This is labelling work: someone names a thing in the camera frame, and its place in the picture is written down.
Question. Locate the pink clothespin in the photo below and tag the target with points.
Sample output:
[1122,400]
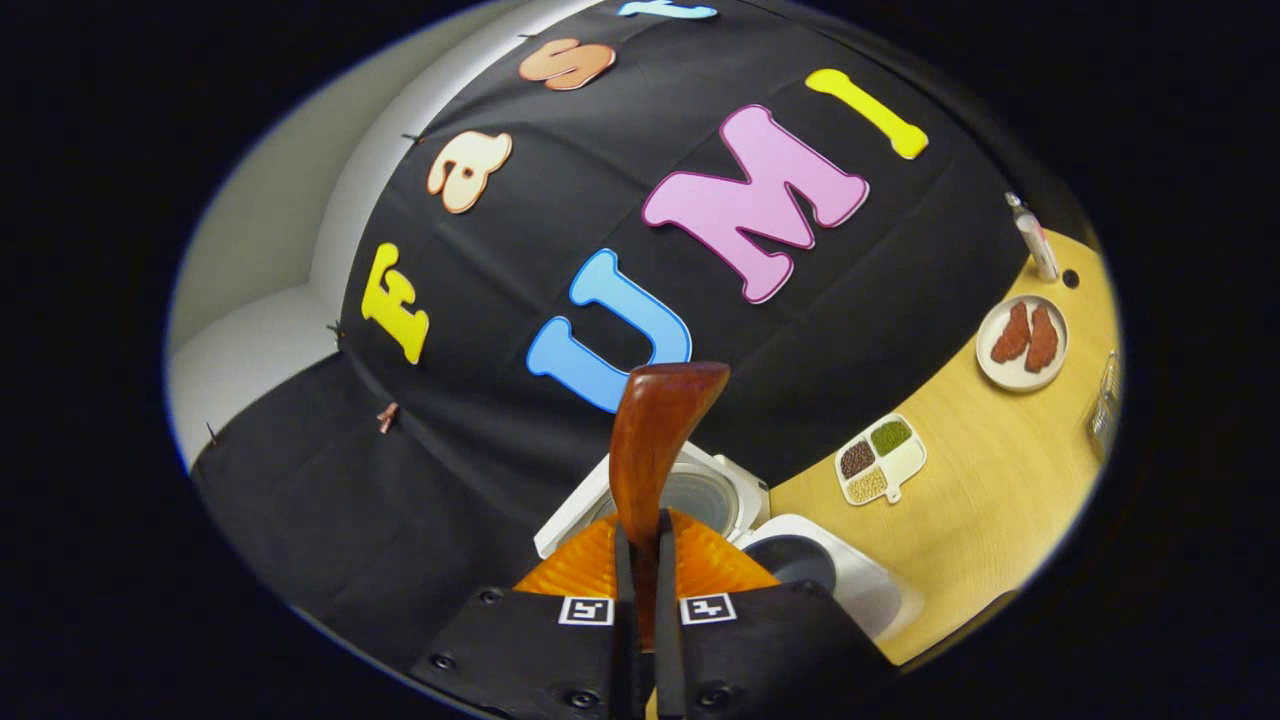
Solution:
[388,418]

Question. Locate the brown wooden spoon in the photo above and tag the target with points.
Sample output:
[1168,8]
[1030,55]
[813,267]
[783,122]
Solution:
[650,440]

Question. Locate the white round plate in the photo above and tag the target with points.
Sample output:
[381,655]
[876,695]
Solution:
[1000,378]

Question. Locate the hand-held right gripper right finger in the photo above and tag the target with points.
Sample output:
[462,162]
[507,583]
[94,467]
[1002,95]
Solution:
[780,650]

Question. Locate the clear bottle pink label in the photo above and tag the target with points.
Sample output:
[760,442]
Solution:
[1035,240]

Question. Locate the white divided bean dish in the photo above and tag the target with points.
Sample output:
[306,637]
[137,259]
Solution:
[905,462]

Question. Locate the white rice cooker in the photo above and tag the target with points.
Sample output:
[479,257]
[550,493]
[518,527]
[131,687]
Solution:
[860,590]

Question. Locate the red meat piece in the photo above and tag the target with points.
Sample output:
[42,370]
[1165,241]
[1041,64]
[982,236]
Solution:
[1042,340]
[1012,335]

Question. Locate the black backdrop cloth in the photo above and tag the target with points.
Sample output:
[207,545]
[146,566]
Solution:
[480,480]

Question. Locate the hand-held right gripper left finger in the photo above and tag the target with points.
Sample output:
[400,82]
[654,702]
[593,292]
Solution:
[520,650]

